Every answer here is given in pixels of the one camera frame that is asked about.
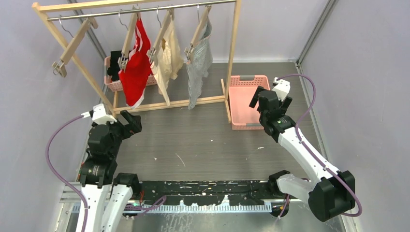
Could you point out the red white underwear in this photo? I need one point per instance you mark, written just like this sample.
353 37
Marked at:
138 68

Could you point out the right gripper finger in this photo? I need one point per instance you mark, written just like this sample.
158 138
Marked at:
254 99
286 103

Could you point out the grey striped underwear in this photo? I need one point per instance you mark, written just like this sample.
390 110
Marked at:
198 64

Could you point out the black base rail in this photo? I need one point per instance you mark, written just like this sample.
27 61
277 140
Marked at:
205 193

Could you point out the black folded clothes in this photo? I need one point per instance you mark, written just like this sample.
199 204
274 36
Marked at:
114 68

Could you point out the pink basket with black clothes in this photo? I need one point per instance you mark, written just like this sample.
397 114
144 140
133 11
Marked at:
117 85

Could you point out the metal hanging rod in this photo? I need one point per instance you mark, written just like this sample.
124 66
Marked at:
131 11

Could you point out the beige underwear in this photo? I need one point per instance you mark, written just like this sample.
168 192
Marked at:
169 62

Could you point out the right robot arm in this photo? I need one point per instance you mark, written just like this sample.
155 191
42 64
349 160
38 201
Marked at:
327 191

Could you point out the empty wooden clip hanger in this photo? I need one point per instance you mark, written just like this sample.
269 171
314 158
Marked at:
69 51

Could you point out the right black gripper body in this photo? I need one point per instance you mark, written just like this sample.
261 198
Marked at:
262 118

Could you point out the pink plastic basket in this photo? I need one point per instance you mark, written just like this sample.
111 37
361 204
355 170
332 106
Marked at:
241 91

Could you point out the wooden clothes rack frame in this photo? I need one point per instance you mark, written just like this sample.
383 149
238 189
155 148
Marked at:
41 11

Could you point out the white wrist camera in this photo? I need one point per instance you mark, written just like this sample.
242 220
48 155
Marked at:
99 115
281 88

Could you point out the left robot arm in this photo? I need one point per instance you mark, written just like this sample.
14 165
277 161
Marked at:
104 195

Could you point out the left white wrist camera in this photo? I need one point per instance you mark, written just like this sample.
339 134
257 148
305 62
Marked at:
99 115

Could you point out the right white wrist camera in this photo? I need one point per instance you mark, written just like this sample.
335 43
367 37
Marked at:
281 88

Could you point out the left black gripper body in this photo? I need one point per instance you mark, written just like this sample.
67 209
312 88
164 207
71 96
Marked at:
119 133

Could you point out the wooden clip hanger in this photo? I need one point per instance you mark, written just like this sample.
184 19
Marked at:
69 51
123 60
198 32
152 53

